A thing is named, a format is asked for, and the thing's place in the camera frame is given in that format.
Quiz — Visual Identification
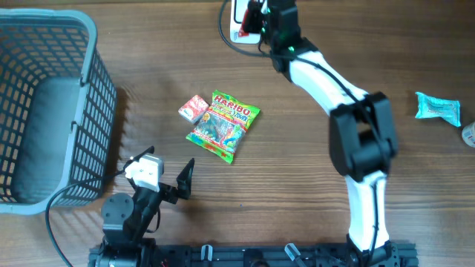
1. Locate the green Haribo candy bag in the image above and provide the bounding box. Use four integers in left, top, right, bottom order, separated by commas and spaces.
186, 90, 261, 164

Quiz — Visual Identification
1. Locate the white barcode scanner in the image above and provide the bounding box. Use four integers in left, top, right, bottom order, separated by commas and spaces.
229, 0, 261, 45

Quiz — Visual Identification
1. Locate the light blue tissue pack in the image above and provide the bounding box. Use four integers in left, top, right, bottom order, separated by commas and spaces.
415, 92, 461, 128

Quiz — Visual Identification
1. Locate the black right camera cable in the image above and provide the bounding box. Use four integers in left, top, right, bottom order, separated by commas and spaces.
217, 0, 390, 267

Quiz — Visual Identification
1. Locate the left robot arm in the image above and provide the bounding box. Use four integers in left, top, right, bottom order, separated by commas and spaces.
88, 147, 194, 267

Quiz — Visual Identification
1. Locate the black left camera cable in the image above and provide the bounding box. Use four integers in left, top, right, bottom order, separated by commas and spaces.
44, 169, 127, 267

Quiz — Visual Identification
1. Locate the grey plastic basket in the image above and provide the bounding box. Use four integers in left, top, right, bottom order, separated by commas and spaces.
1, 9, 117, 215

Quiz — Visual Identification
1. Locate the red sachet stick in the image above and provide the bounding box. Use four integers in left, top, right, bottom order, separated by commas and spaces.
239, 0, 262, 37

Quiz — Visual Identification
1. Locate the green lid jar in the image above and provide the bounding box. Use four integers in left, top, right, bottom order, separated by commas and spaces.
462, 122, 475, 148

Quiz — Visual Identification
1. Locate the black camera cable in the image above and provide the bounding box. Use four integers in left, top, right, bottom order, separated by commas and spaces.
44, 169, 127, 267
217, 0, 390, 267

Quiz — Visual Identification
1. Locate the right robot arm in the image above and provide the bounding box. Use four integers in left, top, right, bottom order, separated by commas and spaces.
241, 1, 399, 266

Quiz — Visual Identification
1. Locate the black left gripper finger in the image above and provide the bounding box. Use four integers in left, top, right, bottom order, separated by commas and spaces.
122, 146, 154, 178
176, 158, 194, 200

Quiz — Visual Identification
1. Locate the small red white box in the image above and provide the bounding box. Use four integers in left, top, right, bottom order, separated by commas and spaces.
178, 95, 209, 124

